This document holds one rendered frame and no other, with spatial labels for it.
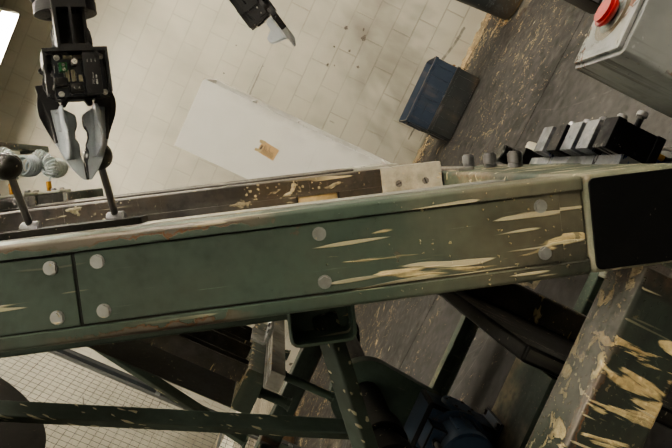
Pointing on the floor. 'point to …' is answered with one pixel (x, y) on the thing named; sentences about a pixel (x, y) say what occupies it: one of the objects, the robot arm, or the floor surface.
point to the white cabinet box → (260, 137)
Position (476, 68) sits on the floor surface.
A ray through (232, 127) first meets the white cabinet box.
